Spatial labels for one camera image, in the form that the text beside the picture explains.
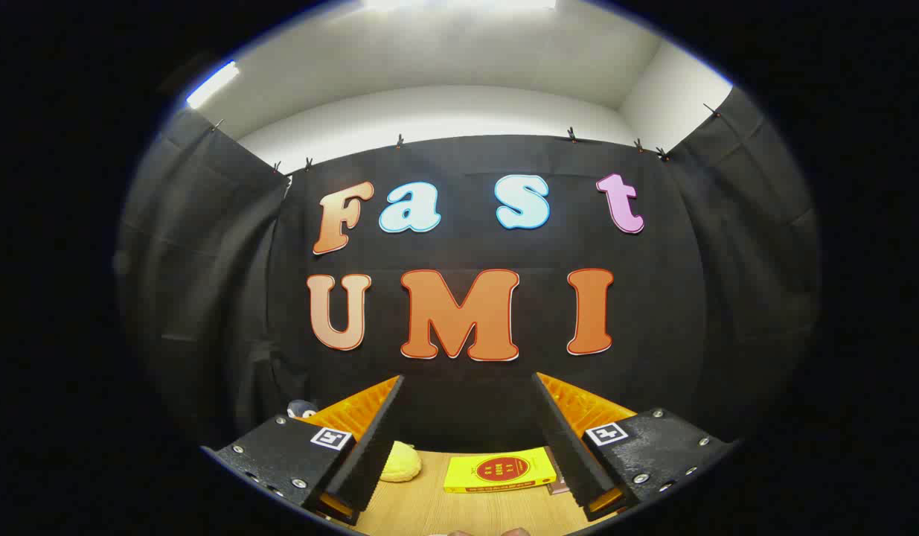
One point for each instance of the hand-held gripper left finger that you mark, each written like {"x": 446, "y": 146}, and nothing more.
{"x": 373, "y": 461}

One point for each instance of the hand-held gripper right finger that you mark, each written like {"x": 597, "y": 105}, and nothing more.
{"x": 571, "y": 454}

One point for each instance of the yellow round plush cushion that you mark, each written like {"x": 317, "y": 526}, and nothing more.
{"x": 403, "y": 463}

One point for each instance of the brown book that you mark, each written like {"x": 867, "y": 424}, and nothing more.
{"x": 557, "y": 482}

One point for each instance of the yellow book with red circle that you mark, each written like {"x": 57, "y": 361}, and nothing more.
{"x": 500, "y": 470}

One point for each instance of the penguin plush toy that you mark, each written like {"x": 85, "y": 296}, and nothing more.
{"x": 301, "y": 409}

